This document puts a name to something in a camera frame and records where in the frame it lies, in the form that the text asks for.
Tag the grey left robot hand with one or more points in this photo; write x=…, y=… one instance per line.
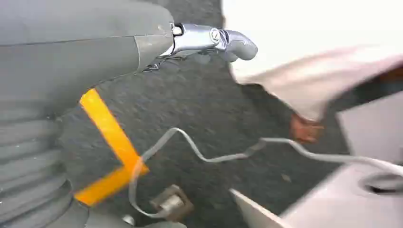
x=69, y=53

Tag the ribbed grey left robot arm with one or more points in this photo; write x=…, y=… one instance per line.
x=28, y=163

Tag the yellow tape corner mark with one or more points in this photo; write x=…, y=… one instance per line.
x=108, y=129

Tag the metal floor socket box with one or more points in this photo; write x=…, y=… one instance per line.
x=171, y=203

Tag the person's hand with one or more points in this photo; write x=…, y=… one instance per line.
x=303, y=130

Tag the pale desk side panel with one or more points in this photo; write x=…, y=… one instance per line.
x=374, y=129

